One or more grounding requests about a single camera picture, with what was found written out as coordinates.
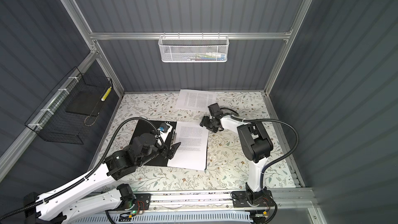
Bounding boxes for printed sheet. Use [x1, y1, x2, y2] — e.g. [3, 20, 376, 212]
[176, 89, 217, 112]
[167, 121, 209, 171]

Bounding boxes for grey folder with black inside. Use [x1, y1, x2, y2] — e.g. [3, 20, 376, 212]
[125, 119, 209, 171]

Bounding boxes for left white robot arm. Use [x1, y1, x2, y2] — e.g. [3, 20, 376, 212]
[24, 133, 180, 224]

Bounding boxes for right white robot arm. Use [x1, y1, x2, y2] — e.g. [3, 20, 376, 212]
[200, 103, 274, 206]

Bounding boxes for yellow marker in black basket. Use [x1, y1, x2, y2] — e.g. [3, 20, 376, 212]
[101, 86, 113, 102]

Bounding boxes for pens in white basket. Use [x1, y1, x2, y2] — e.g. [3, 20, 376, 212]
[183, 52, 227, 61]

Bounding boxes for black pad in basket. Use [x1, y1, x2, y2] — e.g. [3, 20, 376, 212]
[65, 91, 105, 117]

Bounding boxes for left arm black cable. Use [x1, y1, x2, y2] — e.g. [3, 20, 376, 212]
[0, 117, 161, 224]

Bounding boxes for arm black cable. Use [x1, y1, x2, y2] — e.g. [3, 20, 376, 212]
[0, 117, 161, 224]
[219, 107, 300, 224]

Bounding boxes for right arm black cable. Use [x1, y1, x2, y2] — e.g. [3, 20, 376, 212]
[219, 107, 300, 224]

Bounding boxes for white wire basket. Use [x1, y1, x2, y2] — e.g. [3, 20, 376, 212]
[158, 36, 230, 63]

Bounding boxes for black wire basket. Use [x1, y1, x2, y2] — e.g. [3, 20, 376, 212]
[25, 68, 113, 145]

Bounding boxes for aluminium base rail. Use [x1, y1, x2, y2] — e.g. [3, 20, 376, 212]
[135, 188, 318, 213]

